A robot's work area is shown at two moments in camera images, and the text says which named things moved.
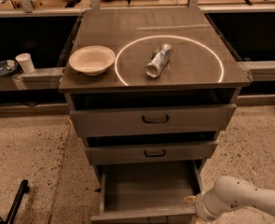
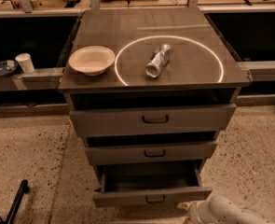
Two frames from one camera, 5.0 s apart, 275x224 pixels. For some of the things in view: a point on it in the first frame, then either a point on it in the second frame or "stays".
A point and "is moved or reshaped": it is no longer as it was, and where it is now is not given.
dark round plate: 4,67 stays
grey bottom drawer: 147,193 is moved or reshaped
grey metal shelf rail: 41,78 stays
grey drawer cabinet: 152,90 stays
